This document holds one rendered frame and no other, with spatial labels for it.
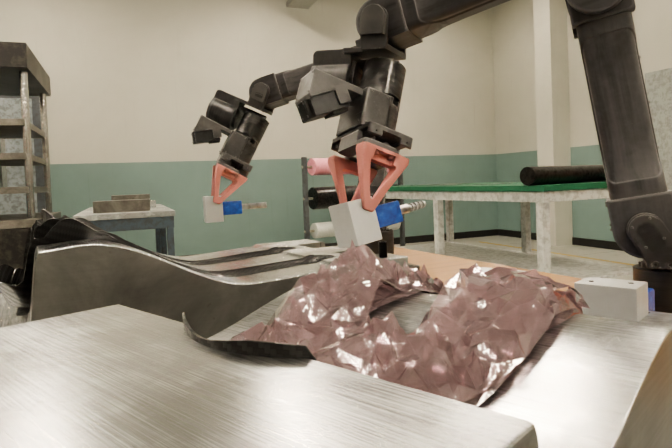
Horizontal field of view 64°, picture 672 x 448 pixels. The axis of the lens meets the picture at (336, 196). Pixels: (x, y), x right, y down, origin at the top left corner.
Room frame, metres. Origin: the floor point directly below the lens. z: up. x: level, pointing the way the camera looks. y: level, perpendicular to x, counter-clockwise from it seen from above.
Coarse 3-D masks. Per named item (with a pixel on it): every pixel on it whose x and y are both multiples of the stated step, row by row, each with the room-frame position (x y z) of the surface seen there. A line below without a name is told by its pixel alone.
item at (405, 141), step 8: (392, 104) 0.69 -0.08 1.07; (392, 112) 0.68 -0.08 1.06; (392, 120) 0.68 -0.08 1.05; (360, 128) 0.66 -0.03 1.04; (368, 128) 0.64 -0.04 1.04; (376, 128) 0.64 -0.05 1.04; (384, 128) 0.65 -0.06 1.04; (392, 128) 0.68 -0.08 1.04; (368, 136) 0.65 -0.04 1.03; (376, 136) 0.67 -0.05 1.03; (384, 136) 0.66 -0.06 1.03; (392, 136) 0.66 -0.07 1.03; (400, 136) 0.65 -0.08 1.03; (408, 136) 0.66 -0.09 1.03; (336, 144) 0.72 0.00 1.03; (392, 144) 0.68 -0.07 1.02; (400, 144) 0.66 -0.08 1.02; (408, 144) 0.66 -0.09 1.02
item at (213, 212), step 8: (208, 200) 1.10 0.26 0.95; (240, 200) 1.12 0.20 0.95; (208, 208) 1.10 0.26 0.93; (216, 208) 1.10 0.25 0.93; (224, 208) 1.11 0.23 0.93; (232, 208) 1.12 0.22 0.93; (240, 208) 1.12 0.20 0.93; (248, 208) 1.14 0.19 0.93; (208, 216) 1.10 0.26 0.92; (216, 216) 1.10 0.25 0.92
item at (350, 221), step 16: (336, 208) 0.66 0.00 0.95; (352, 208) 0.64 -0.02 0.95; (384, 208) 0.66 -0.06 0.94; (400, 208) 0.69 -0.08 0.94; (416, 208) 0.71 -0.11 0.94; (336, 224) 0.67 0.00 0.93; (352, 224) 0.63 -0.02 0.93; (368, 224) 0.64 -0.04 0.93; (384, 224) 0.66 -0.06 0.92; (368, 240) 0.64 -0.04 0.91
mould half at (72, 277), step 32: (64, 256) 0.44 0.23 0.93; (96, 256) 0.45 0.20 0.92; (128, 256) 0.47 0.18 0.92; (192, 256) 0.74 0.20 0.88; (288, 256) 0.67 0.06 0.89; (32, 288) 0.46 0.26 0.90; (64, 288) 0.44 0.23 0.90; (96, 288) 0.45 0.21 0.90; (128, 288) 0.47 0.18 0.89; (160, 288) 0.48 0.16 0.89; (192, 288) 0.49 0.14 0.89; (224, 288) 0.51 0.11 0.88; (256, 288) 0.52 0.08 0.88; (288, 288) 0.54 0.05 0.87; (0, 320) 0.51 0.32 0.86; (32, 320) 0.43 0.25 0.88; (192, 320) 0.49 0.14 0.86; (224, 320) 0.51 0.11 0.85
